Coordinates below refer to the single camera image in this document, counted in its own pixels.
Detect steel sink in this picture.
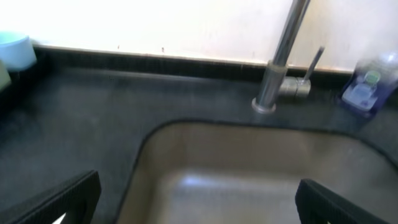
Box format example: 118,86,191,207
114,119,398,224

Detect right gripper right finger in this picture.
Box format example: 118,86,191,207
294,179,389,224

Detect blue soap bottle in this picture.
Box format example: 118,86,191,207
338,51,398,119

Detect green cup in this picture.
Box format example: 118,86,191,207
0,60,12,93

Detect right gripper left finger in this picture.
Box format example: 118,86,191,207
0,170,102,224

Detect blue cup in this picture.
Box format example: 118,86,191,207
0,30,37,73

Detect steel tap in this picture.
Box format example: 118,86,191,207
251,0,326,114

